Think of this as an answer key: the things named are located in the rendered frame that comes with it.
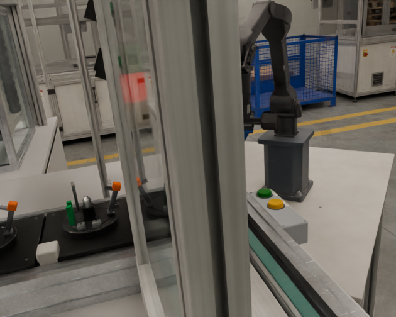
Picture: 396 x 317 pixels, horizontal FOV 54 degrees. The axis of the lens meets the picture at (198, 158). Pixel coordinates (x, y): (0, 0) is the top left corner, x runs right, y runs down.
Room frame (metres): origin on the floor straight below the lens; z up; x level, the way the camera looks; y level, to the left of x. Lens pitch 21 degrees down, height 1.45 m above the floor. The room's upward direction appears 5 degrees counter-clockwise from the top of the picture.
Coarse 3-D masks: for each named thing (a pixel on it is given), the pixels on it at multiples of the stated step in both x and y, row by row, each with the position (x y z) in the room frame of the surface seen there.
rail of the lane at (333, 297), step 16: (256, 208) 0.90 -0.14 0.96; (256, 224) 0.83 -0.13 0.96; (272, 224) 0.81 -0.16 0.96; (272, 240) 0.74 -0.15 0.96; (288, 240) 0.74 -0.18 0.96; (272, 256) 0.74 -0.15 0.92; (288, 256) 0.68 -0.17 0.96; (304, 256) 0.68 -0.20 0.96; (288, 272) 0.67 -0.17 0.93; (304, 272) 0.62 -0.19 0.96; (320, 272) 0.62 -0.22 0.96; (304, 288) 0.61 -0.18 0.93; (320, 288) 0.58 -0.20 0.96; (336, 288) 0.57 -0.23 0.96; (320, 304) 0.55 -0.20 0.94; (336, 304) 0.53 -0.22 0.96; (352, 304) 0.53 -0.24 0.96
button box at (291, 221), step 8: (256, 192) 0.99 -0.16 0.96; (272, 192) 0.98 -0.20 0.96; (256, 200) 0.94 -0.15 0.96; (264, 200) 0.94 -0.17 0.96; (264, 208) 0.90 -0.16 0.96; (272, 208) 0.89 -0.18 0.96; (280, 208) 0.88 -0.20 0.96; (288, 208) 0.88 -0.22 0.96; (272, 216) 0.85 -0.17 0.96; (280, 216) 0.85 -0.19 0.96; (288, 216) 0.84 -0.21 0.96; (296, 216) 0.84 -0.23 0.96; (280, 224) 0.81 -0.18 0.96; (288, 224) 0.81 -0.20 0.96; (296, 224) 0.80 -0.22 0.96; (304, 224) 0.81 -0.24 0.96; (288, 232) 0.80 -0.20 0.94; (296, 232) 0.80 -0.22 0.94; (304, 232) 0.81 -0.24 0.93; (296, 240) 0.80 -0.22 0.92; (304, 240) 0.81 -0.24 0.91
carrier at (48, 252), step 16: (80, 208) 0.97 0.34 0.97; (96, 208) 0.92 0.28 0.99; (48, 224) 0.90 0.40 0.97; (64, 224) 0.85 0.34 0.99; (80, 224) 0.82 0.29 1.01; (96, 224) 0.82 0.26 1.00; (112, 224) 0.84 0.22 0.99; (128, 224) 0.86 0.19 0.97; (48, 240) 0.81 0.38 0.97; (64, 240) 0.81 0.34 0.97; (80, 240) 0.80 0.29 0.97; (96, 240) 0.80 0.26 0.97; (112, 240) 0.79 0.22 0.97; (128, 240) 0.78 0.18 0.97; (48, 256) 0.73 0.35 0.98; (64, 256) 0.74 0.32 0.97; (80, 256) 0.75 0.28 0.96
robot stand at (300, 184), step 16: (304, 128) 1.23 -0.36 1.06; (272, 144) 1.14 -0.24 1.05; (288, 144) 1.11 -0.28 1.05; (304, 144) 1.11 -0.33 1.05; (272, 160) 1.15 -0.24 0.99; (288, 160) 1.12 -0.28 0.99; (304, 160) 1.14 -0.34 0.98; (272, 176) 1.15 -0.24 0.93; (288, 176) 1.12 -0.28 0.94; (304, 176) 1.15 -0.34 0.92; (288, 192) 1.12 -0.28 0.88; (304, 192) 1.13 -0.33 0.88
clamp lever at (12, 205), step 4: (8, 204) 0.82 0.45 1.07; (12, 204) 0.82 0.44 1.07; (16, 204) 0.83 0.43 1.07; (0, 208) 0.82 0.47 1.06; (4, 208) 0.82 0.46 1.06; (8, 208) 0.82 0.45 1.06; (12, 208) 0.82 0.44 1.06; (8, 212) 0.82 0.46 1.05; (12, 212) 0.83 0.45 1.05; (8, 216) 0.82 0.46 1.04; (12, 216) 0.82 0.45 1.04; (8, 220) 0.82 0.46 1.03; (12, 220) 0.83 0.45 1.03; (8, 224) 0.82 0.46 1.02; (8, 228) 0.82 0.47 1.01
